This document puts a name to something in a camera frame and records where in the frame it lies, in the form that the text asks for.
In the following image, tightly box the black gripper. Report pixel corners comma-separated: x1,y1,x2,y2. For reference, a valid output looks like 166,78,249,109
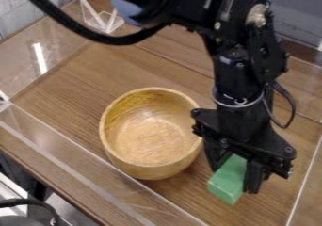
191,103,297,194

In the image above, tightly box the green rectangular block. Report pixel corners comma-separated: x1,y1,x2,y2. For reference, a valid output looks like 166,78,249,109
207,154,247,204

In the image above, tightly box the brown wooden bowl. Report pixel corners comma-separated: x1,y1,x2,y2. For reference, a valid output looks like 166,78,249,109
99,87,203,180

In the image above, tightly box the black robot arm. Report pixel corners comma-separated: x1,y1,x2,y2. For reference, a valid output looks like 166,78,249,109
29,0,297,194

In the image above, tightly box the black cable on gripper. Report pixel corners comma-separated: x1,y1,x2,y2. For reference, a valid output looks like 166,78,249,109
262,82,297,130

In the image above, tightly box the black metal bracket with screw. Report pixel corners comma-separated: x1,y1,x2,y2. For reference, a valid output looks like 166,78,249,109
40,206,74,226

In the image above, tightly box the clear acrylic tray wall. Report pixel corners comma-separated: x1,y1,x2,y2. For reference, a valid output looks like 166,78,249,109
0,18,322,226

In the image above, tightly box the clear acrylic corner bracket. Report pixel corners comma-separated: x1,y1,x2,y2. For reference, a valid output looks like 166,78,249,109
79,0,124,34

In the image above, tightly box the black cable bottom left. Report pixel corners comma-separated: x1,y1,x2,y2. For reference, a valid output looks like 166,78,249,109
0,198,63,226

